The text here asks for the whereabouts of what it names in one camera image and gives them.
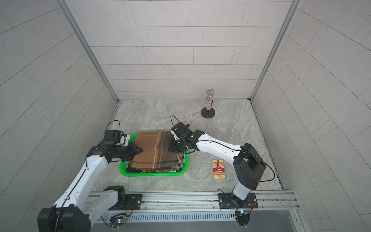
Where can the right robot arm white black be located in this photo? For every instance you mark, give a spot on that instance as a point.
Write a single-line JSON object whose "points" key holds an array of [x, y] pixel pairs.
{"points": [[248, 164]]}

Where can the left controller board with wires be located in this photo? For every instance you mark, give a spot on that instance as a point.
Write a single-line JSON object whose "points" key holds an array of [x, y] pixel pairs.
{"points": [[118, 220]]}

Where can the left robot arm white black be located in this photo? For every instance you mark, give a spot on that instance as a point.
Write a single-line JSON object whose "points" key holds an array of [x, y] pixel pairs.
{"points": [[70, 212]]}

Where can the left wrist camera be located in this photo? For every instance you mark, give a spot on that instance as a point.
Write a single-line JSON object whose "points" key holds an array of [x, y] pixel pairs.
{"points": [[115, 138]]}

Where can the brown plaid fringed scarf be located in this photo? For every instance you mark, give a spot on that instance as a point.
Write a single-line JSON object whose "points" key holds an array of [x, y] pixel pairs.
{"points": [[156, 150]]}

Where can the aluminium corner post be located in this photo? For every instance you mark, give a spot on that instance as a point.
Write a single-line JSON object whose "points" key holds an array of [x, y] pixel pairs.
{"points": [[278, 41], [83, 42]]}

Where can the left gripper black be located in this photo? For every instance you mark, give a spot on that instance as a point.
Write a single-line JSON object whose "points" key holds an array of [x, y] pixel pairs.
{"points": [[134, 151]]}

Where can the controller board with wires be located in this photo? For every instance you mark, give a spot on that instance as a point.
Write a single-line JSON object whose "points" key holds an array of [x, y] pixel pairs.
{"points": [[118, 220], [243, 217]]}

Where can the green plastic basket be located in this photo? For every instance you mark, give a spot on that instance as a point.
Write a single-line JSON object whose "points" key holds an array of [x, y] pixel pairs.
{"points": [[124, 171]]}

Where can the clear tube on black stand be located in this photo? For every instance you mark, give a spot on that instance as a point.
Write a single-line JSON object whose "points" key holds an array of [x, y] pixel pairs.
{"points": [[208, 112]]}

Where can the black white smiley houndstooth scarf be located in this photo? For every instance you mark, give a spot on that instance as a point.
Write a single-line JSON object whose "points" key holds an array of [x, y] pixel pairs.
{"points": [[173, 162]]}

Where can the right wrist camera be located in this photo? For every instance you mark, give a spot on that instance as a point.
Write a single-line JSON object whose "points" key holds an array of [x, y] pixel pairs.
{"points": [[180, 128]]}

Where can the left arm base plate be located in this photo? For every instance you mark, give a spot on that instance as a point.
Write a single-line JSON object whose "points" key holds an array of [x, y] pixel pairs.
{"points": [[134, 201]]}

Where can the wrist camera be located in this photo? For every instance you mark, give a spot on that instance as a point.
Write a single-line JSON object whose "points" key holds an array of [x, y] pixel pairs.
{"points": [[180, 128], [115, 138]]}

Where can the left aluminium corner post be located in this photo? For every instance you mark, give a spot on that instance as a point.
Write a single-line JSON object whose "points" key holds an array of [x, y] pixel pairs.
{"points": [[83, 42]]}

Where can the red playing card box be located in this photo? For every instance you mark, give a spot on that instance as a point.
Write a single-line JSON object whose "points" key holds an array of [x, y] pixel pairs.
{"points": [[218, 169]]}

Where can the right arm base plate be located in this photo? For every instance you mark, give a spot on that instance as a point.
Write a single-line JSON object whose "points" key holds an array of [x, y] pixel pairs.
{"points": [[227, 200]]}

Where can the right controller board with wires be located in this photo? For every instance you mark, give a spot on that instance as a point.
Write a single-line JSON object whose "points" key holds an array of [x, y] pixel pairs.
{"points": [[243, 217]]}

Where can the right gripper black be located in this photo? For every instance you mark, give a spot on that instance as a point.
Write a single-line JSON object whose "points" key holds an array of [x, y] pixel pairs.
{"points": [[174, 147]]}

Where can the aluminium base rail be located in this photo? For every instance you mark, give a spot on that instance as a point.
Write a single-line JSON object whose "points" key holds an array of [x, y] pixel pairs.
{"points": [[205, 203]]}

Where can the right aluminium corner post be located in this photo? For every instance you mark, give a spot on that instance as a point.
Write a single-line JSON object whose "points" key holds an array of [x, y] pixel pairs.
{"points": [[278, 41]]}

